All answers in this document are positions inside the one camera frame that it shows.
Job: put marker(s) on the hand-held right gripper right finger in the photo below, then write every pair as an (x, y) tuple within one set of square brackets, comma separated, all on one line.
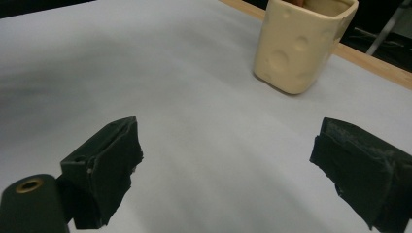
[(366, 168)]

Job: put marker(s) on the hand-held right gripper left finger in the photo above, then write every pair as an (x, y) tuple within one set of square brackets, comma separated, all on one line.
[(103, 171)]

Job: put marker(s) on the cream dimpled square cup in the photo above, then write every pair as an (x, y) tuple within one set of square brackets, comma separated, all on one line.
[(298, 48)]

